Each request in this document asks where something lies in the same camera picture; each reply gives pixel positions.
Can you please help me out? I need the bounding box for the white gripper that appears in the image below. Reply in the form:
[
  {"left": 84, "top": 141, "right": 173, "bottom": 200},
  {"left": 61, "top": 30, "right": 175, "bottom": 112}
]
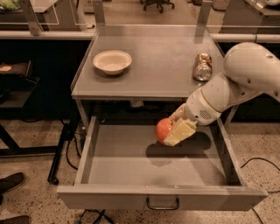
[{"left": 164, "top": 88, "right": 221, "bottom": 146}]

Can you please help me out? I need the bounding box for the red apple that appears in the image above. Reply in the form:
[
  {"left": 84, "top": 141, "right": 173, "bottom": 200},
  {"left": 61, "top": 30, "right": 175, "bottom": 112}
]
[{"left": 155, "top": 118, "right": 175, "bottom": 144}]

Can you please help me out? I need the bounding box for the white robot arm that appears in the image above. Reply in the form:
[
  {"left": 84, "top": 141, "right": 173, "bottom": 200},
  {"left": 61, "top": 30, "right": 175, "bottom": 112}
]
[{"left": 156, "top": 42, "right": 280, "bottom": 146}]

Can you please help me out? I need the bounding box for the grey open top drawer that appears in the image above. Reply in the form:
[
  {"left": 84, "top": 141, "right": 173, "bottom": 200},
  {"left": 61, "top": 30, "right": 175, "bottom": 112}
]
[{"left": 58, "top": 118, "right": 268, "bottom": 211}]

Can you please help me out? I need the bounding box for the crushed silver can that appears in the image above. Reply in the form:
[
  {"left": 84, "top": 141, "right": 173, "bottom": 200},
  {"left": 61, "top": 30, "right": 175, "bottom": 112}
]
[{"left": 192, "top": 52, "right": 213, "bottom": 81}]

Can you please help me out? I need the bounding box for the white bowl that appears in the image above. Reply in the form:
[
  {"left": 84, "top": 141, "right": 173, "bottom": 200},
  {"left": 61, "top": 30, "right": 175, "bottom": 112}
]
[{"left": 93, "top": 50, "right": 132, "bottom": 75}]

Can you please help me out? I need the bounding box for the black office chair base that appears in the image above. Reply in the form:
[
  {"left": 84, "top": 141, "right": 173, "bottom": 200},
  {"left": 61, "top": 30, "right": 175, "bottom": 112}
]
[{"left": 139, "top": 0, "right": 175, "bottom": 13}]

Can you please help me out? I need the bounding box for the dark shoe upper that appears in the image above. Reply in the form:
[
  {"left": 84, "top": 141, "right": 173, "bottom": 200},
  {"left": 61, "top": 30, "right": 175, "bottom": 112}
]
[{"left": 0, "top": 172, "right": 25, "bottom": 193}]

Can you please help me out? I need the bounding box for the dark shoe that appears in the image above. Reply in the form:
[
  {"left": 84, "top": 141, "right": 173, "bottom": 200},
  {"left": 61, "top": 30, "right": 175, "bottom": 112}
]
[
  {"left": 0, "top": 215, "right": 31, "bottom": 224},
  {"left": 0, "top": 172, "right": 25, "bottom": 193}
]

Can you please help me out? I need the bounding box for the dark shoe lower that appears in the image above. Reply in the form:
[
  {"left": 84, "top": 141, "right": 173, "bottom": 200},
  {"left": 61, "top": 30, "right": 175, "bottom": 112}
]
[{"left": 0, "top": 215, "right": 31, "bottom": 224}]

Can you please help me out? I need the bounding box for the black drawer handle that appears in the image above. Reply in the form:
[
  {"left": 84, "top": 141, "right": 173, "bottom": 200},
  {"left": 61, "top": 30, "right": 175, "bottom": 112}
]
[{"left": 146, "top": 197, "right": 180, "bottom": 211}]

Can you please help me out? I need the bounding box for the black floor cable right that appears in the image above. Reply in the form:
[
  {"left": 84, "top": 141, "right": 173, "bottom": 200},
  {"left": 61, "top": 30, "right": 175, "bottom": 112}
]
[{"left": 240, "top": 157, "right": 280, "bottom": 224}]

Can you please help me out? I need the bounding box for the white horizontal rail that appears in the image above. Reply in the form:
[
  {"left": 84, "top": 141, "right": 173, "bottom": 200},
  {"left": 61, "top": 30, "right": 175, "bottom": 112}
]
[{"left": 0, "top": 31, "right": 280, "bottom": 44}]

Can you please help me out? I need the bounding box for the black side table frame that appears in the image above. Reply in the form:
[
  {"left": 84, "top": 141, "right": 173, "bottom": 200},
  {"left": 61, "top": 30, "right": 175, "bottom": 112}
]
[{"left": 0, "top": 59, "right": 80, "bottom": 186}]

